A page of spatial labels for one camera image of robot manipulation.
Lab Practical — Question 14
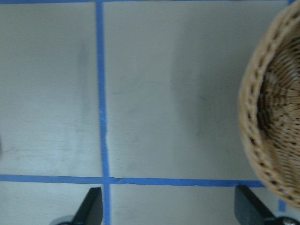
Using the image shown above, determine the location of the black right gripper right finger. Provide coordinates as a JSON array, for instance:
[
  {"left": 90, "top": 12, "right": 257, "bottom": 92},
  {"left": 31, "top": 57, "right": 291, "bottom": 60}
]
[{"left": 234, "top": 185, "right": 277, "bottom": 225}]

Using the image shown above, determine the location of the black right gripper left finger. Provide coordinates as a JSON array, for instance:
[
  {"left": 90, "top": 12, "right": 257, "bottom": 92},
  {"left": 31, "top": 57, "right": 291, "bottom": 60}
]
[{"left": 71, "top": 187, "right": 103, "bottom": 225}]

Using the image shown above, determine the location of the woven wicker basket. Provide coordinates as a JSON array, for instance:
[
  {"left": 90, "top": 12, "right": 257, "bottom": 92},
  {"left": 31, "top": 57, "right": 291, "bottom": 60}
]
[{"left": 238, "top": 0, "right": 300, "bottom": 209}]

